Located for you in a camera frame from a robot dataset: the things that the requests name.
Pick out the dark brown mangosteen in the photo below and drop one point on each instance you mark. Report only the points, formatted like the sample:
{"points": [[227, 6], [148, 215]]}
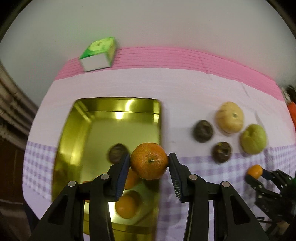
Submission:
{"points": [[221, 152], [116, 153], [203, 131]]}

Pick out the green guava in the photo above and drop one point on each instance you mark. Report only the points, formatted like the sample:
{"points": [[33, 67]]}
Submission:
{"points": [[254, 139]]}

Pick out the beige patterned curtain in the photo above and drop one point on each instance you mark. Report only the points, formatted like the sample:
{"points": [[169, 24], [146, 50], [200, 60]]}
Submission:
{"points": [[11, 111]]}

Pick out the orange tangerine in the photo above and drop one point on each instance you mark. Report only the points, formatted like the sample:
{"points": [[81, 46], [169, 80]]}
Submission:
{"points": [[254, 171], [126, 206], [148, 162], [86, 182], [131, 180]]}

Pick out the pale yellow melon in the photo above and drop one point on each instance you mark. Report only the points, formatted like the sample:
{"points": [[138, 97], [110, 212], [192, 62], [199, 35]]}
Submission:
{"points": [[230, 118]]}

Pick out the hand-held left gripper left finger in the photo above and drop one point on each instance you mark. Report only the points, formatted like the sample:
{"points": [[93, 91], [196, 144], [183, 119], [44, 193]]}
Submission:
{"points": [[121, 177]]}

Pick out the green and white tissue box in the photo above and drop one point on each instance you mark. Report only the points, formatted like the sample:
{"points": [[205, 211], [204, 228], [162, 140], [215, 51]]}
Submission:
{"points": [[94, 62]]}

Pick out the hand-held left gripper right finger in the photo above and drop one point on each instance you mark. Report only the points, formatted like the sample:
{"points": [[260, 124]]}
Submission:
{"points": [[175, 178]]}

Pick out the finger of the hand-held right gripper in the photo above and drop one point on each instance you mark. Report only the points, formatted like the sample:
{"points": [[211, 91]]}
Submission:
{"points": [[254, 183], [268, 174]]}

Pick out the purple checked tablecloth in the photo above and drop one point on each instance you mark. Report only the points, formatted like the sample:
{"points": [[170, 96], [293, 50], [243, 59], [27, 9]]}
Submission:
{"points": [[185, 104]]}

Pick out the gold metal tin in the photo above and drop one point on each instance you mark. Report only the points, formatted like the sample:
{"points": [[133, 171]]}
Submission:
{"points": [[101, 129]]}

